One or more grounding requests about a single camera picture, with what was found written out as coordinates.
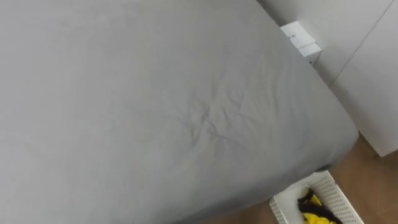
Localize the grey bed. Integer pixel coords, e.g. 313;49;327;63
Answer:
0;0;360;224

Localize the white box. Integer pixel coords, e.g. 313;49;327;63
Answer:
280;21;322;65

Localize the yellow and black garment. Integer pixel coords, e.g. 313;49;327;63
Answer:
297;187;337;224

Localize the white perforated laundry basket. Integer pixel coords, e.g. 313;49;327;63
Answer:
269;170;365;224

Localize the white cabinet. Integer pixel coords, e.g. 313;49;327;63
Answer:
328;0;398;157

